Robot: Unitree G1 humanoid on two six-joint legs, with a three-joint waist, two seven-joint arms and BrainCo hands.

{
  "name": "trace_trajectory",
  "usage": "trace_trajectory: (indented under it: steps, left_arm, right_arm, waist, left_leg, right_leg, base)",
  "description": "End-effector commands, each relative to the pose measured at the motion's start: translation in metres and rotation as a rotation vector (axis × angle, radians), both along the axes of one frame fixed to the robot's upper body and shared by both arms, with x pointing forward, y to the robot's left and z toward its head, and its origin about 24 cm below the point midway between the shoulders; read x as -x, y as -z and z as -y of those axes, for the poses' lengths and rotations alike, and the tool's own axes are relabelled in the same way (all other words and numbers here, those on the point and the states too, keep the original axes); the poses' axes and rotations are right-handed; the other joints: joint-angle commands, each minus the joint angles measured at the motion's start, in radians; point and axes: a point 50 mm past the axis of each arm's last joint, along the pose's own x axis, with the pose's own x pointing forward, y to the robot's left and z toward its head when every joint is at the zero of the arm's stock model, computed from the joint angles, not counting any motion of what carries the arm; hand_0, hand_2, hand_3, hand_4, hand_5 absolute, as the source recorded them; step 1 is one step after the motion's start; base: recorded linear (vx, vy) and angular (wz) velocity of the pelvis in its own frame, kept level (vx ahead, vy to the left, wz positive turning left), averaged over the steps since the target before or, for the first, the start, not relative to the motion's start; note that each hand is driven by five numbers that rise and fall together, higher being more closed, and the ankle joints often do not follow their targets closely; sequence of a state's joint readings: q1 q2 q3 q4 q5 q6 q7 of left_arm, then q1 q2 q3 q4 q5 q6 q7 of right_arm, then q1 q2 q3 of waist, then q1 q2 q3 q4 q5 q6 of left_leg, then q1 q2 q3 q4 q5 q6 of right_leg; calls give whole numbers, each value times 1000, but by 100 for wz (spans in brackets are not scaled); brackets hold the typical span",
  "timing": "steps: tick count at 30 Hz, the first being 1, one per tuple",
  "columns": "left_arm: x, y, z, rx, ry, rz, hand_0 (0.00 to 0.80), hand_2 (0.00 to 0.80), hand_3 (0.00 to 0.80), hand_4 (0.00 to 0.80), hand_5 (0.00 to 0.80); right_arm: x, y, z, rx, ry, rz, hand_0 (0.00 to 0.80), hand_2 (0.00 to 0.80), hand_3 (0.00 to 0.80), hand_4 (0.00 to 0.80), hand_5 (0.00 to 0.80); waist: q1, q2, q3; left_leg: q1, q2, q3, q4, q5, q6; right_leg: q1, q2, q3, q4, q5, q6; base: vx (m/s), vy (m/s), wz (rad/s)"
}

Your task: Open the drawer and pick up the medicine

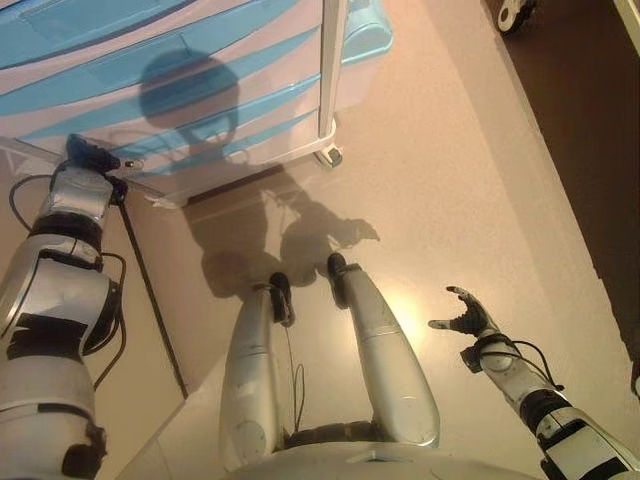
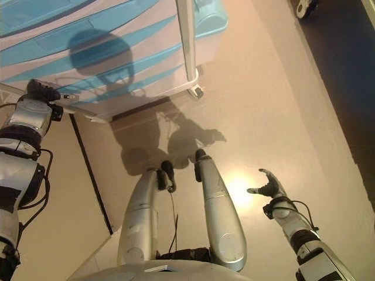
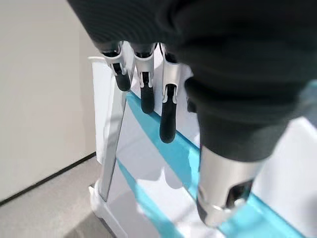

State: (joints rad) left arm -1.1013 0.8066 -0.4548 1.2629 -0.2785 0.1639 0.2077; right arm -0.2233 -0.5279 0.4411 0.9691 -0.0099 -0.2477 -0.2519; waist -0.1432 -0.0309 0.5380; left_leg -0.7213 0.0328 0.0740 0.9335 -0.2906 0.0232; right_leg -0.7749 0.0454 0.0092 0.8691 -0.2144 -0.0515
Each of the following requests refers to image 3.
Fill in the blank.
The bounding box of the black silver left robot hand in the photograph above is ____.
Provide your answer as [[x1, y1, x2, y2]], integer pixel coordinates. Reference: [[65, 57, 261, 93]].
[[66, 0, 317, 228]]

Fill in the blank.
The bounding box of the white blue medical cart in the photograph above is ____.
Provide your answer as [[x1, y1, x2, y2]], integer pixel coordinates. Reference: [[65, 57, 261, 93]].
[[88, 41, 317, 238]]

